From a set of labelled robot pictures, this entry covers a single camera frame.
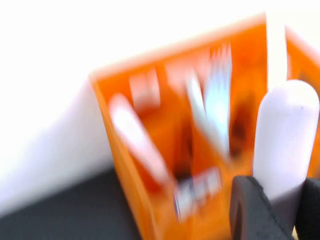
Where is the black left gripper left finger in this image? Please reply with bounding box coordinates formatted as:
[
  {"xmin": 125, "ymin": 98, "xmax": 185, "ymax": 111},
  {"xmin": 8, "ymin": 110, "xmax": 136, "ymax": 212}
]
[{"xmin": 229, "ymin": 174, "xmax": 286, "ymax": 240}]

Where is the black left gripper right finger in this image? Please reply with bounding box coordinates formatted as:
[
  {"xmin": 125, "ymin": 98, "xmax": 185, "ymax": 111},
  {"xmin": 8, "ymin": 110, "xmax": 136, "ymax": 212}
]
[{"xmin": 294, "ymin": 176, "xmax": 320, "ymax": 240}]

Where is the pale pink plastic fork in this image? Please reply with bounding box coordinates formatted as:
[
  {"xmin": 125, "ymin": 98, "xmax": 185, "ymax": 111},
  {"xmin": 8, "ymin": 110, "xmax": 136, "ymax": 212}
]
[{"xmin": 252, "ymin": 79, "xmax": 320, "ymax": 203}]

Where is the orange plastic cutlery holder crate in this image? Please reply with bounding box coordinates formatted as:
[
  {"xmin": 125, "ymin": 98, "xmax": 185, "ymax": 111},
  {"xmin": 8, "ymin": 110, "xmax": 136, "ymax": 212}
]
[{"xmin": 88, "ymin": 12, "xmax": 320, "ymax": 240}]

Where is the light blue plastic fork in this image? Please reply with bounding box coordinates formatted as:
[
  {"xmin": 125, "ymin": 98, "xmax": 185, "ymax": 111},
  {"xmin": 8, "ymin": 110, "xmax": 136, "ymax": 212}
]
[{"xmin": 204, "ymin": 42, "xmax": 233, "ymax": 161}]

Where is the pale pink plastic spoon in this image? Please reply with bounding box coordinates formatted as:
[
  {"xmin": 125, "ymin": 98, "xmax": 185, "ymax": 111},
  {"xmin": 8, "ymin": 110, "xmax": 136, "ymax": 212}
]
[{"xmin": 108, "ymin": 93, "xmax": 176, "ymax": 191}]

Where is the cream plastic knife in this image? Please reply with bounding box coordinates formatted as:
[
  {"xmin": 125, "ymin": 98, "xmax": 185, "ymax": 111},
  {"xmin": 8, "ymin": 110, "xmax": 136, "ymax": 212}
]
[{"xmin": 264, "ymin": 11, "xmax": 288, "ymax": 85}]

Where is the grey-green plastic cutlery handle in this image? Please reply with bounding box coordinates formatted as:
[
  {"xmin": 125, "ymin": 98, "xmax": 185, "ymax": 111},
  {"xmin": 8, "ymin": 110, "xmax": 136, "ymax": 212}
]
[{"xmin": 186, "ymin": 72, "xmax": 226, "ymax": 156}]

